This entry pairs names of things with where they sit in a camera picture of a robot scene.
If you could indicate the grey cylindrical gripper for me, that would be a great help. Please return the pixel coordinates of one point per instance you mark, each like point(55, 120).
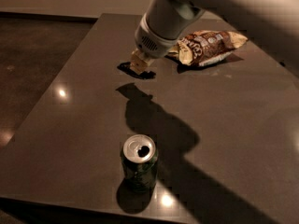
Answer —
point(151, 41)

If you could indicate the black rxbar chocolate wrapper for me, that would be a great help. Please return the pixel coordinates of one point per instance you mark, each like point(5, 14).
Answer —
point(126, 68)

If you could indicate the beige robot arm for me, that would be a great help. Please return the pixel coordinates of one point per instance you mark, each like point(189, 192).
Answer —
point(272, 25)

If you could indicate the green soda can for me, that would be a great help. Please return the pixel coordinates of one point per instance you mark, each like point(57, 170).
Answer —
point(139, 159)

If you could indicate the brown chip bag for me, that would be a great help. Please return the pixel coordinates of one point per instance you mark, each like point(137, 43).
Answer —
point(203, 48)

